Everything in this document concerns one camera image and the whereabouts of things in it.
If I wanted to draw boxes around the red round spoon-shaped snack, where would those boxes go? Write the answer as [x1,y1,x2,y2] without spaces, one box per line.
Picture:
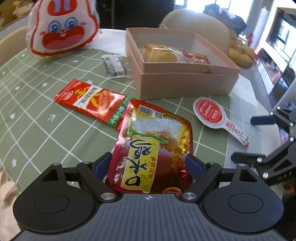
[193,97,249,148]

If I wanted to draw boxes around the red yellow chicken snack pouch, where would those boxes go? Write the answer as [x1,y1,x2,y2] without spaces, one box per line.
[106,99,193,196]

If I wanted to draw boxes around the red snack pack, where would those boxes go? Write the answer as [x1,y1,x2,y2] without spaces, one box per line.
[180,50,212,73]

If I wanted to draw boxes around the yellow bread snack pack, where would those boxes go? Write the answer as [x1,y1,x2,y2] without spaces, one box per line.
[140,44,178,63]

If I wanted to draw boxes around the white paper sheet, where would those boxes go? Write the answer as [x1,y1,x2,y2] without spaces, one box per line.
[225,75,281,168]

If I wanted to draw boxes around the yellow plush toy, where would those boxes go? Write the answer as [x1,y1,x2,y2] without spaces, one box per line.
[228,39,257,69]

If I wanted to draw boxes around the red spicy strip packet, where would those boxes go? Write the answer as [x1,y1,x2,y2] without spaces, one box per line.
[53,79,132,130]

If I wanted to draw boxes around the green checked tablecloth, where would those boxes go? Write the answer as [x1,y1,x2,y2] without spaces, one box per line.
[0,47,232,193]

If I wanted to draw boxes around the television screen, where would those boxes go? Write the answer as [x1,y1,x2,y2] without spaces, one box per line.
[266,9,295,61]

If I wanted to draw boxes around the grey seed snack packet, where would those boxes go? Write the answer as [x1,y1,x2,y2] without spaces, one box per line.
[102,55,127,78]

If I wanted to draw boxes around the pink cardboard gift box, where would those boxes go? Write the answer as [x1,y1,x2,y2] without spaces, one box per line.
[125,28,240,100]

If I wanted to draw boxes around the beige chair near box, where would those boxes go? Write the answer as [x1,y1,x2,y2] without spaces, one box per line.
[159,9,230,55]

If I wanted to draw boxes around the rabbit face snack bag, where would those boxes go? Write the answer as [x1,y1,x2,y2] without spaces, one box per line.
[26,0,100,57]

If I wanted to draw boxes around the beige chair far side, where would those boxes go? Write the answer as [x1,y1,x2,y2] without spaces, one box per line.
[0,26,28,66]

